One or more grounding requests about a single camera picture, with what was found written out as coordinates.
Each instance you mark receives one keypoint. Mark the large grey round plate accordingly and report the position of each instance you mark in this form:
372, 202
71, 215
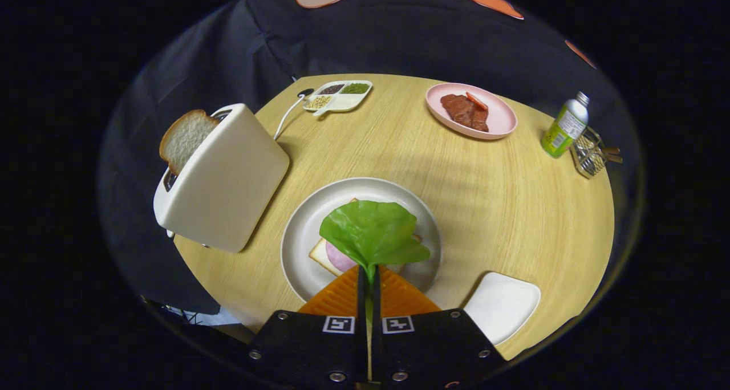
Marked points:
308, 224

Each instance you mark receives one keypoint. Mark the red sausage slice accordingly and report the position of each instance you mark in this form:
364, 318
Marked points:
476, 101

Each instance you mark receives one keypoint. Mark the white divided tray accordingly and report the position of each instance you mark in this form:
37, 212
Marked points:
348, 101

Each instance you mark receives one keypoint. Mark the pile of brown beans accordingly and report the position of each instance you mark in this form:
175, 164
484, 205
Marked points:
332, 89

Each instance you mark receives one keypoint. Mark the green bottle with silver cap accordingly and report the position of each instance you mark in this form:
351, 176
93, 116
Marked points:
562, 130

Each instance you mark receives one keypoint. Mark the pile of yellow beans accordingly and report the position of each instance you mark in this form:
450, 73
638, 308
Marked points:
318, 102

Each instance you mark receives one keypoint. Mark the white toaster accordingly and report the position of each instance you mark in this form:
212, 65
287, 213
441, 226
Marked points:
228, 185

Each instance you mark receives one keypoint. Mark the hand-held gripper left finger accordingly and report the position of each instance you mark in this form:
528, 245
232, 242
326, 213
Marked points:
308, 344

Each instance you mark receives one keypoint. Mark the toasted bread slice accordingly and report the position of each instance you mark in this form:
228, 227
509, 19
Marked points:
185, 139

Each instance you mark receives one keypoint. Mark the bread slice with ham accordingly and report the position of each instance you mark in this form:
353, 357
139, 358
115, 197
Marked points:
320, 256

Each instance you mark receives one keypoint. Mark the pink plate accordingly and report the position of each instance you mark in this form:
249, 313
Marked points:
502, 119

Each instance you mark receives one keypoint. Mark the small white plate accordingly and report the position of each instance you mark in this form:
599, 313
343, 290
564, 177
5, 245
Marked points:
502, 307

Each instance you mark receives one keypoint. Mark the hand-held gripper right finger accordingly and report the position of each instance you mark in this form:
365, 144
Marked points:
433, 344

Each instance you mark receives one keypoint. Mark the pile of green beans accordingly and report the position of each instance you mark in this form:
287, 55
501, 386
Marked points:
355, 88

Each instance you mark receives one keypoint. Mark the pink ham slice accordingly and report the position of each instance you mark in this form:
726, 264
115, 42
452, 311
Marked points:
337, 259

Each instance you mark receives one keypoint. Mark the small brown stick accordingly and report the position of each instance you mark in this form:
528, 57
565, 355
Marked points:
613, 155

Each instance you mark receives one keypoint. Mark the brown meat slice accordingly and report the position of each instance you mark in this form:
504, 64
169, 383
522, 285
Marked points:
456, 108
481, 121

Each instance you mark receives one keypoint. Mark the green lettuce leaf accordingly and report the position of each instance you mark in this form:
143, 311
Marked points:
370, 230

